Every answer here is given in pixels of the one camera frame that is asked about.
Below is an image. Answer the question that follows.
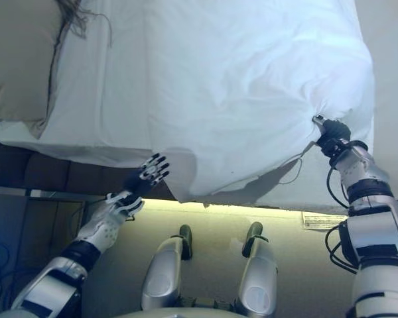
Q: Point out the wooden nightstand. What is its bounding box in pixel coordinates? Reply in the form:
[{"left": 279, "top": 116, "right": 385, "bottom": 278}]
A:
[{"left": 0, "top": 185, "right": 99, "bottom": 301}]

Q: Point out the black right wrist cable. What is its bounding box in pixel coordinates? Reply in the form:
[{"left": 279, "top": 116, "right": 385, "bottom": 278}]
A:
[{"left": 324, "top": 162, "right": 361, "bottom": 274}]

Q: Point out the large beige pillow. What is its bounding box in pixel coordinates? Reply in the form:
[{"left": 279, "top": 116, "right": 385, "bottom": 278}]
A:
[{"left": 0, "top": 0, "right": 74, "bottom": 140}]

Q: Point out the white duvet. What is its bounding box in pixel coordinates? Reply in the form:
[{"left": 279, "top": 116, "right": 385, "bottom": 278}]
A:
[{"left": 145, "top": 0, "right": 376, "bottom": 213}]

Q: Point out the left robot hand dark palm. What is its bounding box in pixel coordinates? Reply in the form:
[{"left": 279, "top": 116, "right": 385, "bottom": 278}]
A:
[{"left": 123, "top": 152, "right": 172, "bottom": 200}]

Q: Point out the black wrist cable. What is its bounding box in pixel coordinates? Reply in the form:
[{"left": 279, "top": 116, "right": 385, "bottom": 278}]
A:
[
  {"left": 324, "top": 162, "right": 361, "bottom": 274},
  {"left": 68, "top": 197, "right": 109, "bottom": 231}
]

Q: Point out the white fitted bed sheet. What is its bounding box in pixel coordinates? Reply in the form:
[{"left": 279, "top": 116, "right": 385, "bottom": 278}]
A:
[{"left": 0, "top": 0, "right": 200, "bottom": 172}]

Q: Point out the right robot hand dark palm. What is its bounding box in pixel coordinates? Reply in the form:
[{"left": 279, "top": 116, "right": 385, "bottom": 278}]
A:
[{"left": 312, "top": 114, "right": 352, "bottom": 157}]

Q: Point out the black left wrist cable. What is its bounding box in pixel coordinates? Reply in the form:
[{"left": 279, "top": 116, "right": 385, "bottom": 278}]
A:
[{"left": 68, "top": 197, "right": 109, "bottom": 231}]

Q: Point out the thin white cord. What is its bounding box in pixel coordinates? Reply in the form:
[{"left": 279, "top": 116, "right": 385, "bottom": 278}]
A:
[{"left": 278, "top": 141, "right": 319, "bottom": 185}]

